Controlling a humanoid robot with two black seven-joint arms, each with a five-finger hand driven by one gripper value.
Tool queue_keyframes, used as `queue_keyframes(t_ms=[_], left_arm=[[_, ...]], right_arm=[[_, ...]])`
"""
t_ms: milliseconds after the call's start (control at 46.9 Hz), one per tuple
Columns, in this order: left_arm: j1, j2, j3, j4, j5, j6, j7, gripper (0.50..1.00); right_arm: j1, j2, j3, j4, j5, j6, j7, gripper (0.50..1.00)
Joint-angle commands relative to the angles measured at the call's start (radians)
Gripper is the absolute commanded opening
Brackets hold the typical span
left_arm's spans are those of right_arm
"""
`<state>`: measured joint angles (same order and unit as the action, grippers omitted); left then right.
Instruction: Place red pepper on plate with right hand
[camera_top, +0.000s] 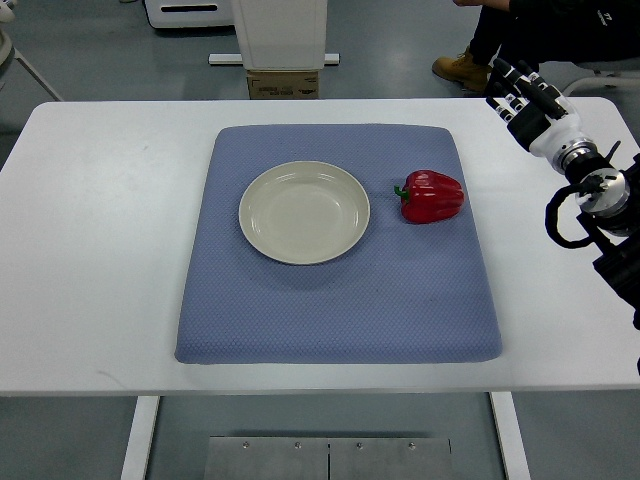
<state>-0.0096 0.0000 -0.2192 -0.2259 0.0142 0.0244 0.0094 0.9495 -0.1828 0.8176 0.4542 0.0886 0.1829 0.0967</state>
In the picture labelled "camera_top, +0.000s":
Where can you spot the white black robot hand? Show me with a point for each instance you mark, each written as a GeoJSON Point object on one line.
{"type": "Point", "coordinates": [537, 115]}

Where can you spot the red bell pepper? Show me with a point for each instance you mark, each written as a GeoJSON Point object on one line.
{"type": "Point", "coordinates": [429, 196]}

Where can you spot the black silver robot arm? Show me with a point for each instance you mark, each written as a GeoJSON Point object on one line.
{"type": "Point", "coordinates": [608, 199]}

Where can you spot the cream round plate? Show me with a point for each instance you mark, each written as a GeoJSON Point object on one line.
{"type": "Point", "coordinates": [304, 212]}

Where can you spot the seated person in black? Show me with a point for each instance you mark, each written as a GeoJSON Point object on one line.
{"type": "Point", "coordinates": [567, 31]}

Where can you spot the tan work boot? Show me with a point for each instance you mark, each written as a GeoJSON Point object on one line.
{"type": "Point", "coordinates": [463, 70]}

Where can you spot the blue textured mat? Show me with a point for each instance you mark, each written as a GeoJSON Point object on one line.
{"type": "Point", "coordinates": [404, 294]}

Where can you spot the cardboard box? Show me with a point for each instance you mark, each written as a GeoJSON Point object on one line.
{"type": "Point", "coordinates": [283, 85]}

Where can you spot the white machine with slot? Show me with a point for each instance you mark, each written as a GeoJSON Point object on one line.
{"type": "Point", "coordinates": [166, 14]}

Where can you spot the white chair at left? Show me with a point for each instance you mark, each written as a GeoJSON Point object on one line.
{"type": "Point", "coordinates": [10, 54]}

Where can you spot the white floor rail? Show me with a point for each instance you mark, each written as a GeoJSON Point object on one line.
{"type": "Point", "coordinates": [273, 60]}

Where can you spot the metal base plate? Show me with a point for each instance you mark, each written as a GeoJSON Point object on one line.
{"type": "Point", "coordinates": [277, 457]}

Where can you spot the white table frame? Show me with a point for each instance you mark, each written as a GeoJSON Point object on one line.
{"type": "Point", "coordinates": [506, 422]}

